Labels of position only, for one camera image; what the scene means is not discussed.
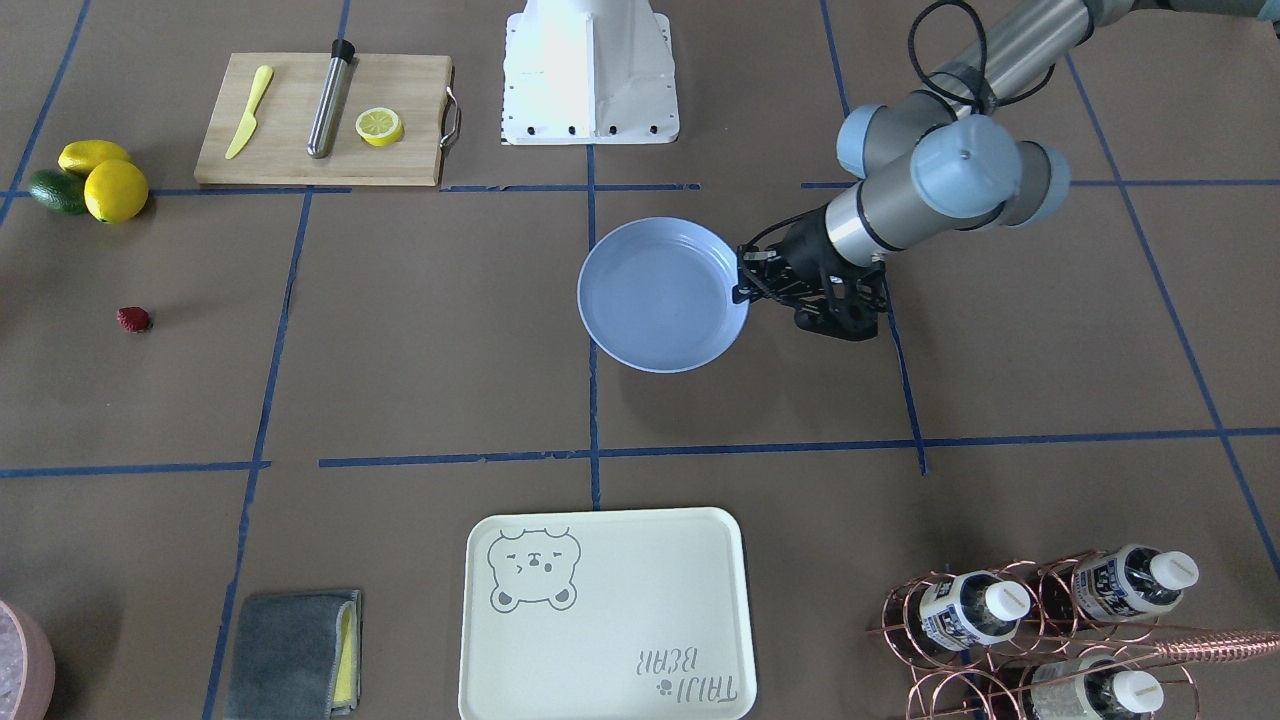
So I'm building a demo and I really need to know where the red strawberry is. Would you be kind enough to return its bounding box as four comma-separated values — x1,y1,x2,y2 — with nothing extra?
116,306,154,333

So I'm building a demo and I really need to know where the yellow plastic knife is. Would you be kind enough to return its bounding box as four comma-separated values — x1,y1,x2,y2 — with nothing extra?
224,65,274,160

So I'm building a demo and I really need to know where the wooden cutting board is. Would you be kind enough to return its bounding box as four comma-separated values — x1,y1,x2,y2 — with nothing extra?
195,53,460,187

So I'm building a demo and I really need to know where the copper wire bottle rack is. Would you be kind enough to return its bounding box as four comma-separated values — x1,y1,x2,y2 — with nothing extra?
869,550,1277,719

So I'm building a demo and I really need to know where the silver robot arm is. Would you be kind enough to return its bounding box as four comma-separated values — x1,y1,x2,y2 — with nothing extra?
731,1,1149,341

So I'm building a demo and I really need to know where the half lemon slice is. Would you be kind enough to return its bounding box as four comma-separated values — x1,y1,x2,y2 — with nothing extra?
355,108,404,149

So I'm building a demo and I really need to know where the blue round plate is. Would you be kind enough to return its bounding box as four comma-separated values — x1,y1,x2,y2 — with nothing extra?
576,217,749,374

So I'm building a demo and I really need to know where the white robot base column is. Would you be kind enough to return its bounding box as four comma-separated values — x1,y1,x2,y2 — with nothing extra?
500,1,681,146

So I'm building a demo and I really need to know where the green lime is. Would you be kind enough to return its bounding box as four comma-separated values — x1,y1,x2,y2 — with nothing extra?
27,169,88,217

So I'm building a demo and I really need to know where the yellow lemon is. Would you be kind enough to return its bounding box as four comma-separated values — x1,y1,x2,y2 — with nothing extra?
84,159,150,224
58,138,132,178

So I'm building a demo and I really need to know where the dark drink bottle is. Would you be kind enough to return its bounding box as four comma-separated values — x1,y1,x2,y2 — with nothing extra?
914,571,1032,652
1027,664,1166,719
1069,544,1201,623

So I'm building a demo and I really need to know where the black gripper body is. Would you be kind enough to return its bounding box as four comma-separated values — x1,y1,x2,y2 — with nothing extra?
760,215,887,342

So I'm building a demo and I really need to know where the cream bear tray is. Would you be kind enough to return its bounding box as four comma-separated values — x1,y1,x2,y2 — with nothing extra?
458,507,758,719

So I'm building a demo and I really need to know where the pink bowl with ice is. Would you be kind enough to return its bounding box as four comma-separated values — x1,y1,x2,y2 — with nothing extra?
1,600,56,719

